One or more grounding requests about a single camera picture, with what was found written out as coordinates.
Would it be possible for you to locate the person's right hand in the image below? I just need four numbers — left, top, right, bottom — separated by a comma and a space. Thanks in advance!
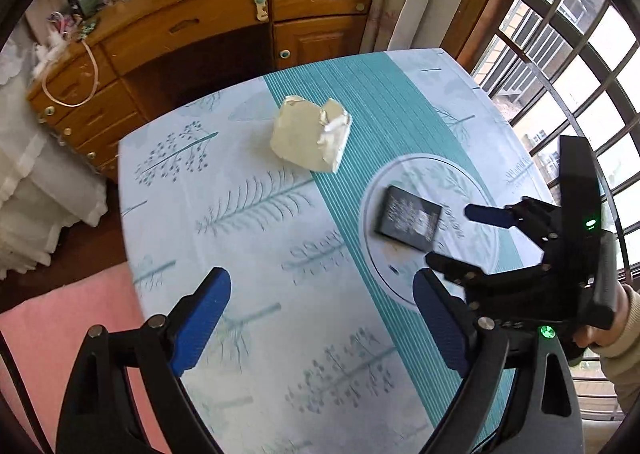
575, 283, 640, 350

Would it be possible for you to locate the pink padded sofa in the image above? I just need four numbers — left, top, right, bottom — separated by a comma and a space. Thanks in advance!
0, 261, 171, 454

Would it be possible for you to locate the wooden desk with drawers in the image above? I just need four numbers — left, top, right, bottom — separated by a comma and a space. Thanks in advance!
25, 0, 382, 180

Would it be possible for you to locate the person's right forearm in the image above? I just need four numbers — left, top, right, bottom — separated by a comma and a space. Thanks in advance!
597, 319, 640, 415

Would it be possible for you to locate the window with metal grille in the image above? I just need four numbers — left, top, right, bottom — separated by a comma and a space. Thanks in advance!
472, 0, 640, 422

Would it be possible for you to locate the crumpled white paper bag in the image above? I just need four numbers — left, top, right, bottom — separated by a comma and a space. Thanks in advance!
270, 94, 352, 174

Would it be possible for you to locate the small black box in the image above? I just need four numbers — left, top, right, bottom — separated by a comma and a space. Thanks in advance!
374, 185, 445, 252

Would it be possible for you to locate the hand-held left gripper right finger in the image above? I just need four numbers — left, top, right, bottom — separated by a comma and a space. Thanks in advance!
412, 268, 586, 454

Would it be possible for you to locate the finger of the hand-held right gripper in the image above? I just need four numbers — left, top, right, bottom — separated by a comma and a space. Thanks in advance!
425, 251, 551, 305
464, 197, 563, 247

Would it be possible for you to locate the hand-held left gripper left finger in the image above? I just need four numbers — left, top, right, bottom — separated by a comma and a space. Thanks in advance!
55, 267, 232, 454

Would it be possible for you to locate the white lace cover cloth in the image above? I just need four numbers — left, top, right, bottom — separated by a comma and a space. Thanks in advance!
0, 22, 108, 280

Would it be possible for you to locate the white cable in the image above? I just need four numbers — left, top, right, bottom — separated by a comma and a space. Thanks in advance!
42, 39, 98, 108

